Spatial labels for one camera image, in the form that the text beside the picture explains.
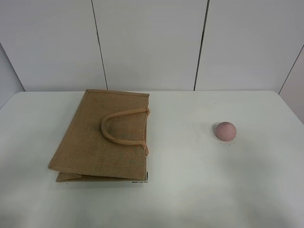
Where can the brown linen tote bag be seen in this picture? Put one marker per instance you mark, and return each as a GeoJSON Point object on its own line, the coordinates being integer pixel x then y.
{"type": "Point", "coordinates": [106, 139]}

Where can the pink peach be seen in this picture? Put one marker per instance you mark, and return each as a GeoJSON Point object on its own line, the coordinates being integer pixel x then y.
{"type": "Point", "coordinates": [225, 131]}

